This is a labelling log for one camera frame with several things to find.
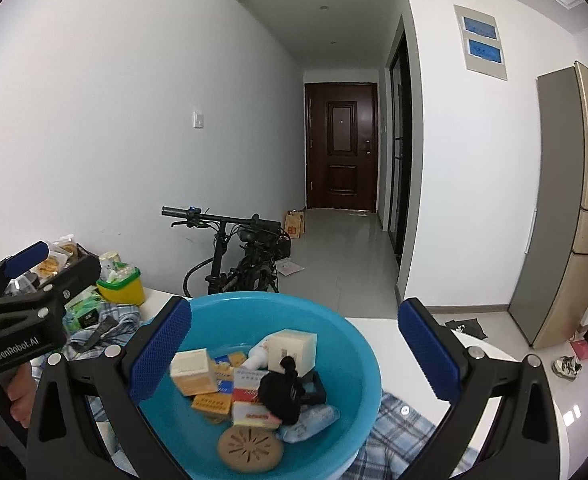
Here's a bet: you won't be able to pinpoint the gold blue cigarette pack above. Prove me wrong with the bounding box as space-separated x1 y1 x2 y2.
213 352 248 377

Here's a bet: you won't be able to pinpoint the dark strap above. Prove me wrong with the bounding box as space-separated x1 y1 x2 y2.
68 316 115 358

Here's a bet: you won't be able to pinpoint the brown paper bag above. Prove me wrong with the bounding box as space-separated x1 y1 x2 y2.
285 209 306 239

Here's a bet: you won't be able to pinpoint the cream square box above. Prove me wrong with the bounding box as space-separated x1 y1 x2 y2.
266 329 318 377

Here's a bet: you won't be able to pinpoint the gold grey refrigerator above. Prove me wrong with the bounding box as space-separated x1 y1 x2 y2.
508 61 588 350

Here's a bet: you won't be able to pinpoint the light blue wipes packet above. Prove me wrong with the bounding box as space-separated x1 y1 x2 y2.
278 405 341 444

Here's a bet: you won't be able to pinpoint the black flat cloth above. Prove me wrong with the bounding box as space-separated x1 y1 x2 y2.
444 317 488 339

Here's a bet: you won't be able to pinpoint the green tissue pack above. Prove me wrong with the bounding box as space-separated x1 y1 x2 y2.
64 286 105 331

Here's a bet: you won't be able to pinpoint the person's left hand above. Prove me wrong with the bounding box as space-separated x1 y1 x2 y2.
0 360 35 445

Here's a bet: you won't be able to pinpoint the white red flat box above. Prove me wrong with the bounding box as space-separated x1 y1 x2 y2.
231 401 282 429

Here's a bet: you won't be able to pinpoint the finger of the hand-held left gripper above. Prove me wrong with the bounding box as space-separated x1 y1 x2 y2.
0 254 102 311
0 241 49 301

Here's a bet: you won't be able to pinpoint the yellow green container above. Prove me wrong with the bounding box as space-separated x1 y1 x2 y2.
96 267 146 307

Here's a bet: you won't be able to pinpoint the black bicycle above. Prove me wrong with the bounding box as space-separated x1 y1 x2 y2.
162 205 293 297

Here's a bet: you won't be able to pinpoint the orange patterned flat box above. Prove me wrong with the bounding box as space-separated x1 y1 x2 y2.
192 394 233 413

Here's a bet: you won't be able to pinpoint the grey wall panel blue windows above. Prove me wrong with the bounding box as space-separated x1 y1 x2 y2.
454 4 509 82

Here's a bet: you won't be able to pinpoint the white lotion bottle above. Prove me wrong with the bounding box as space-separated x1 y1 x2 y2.
246 337 275 372

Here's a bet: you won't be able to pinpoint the black framed sliding door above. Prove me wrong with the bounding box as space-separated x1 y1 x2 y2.
388 16 413 268

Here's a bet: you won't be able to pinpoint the cream tall box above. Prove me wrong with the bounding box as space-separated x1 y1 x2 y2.
170 349 219 397

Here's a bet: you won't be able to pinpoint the blue plastic basin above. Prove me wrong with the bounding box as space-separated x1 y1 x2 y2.
134 291 383 480

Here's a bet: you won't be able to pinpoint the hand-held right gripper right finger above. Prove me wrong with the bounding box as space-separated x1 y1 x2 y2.
398 297 561 480

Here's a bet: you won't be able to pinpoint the grey sneaker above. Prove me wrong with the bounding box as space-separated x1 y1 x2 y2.
551 355 583 382

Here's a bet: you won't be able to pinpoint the dark wooden door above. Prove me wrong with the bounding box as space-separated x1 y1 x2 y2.
304 81 379 212

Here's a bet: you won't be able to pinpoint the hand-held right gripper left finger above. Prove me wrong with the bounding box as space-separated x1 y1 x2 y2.
26 296 193 480

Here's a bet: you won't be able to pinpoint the snack packets in bag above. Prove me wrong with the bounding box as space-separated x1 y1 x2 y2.
28 239 80 281

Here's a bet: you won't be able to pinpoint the red white cigarette pack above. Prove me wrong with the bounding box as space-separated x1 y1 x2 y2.
231 367 271 403

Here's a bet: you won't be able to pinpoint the black box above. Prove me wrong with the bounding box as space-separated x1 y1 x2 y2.
298 371 327 407

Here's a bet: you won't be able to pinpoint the white desktop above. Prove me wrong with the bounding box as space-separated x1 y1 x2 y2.
141 287 565 480

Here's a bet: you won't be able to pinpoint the blue plaid cloth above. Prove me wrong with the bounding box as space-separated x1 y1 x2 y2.
31 301 480 480

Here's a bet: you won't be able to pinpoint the brown round disc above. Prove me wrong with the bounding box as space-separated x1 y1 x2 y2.
217 426 283 473

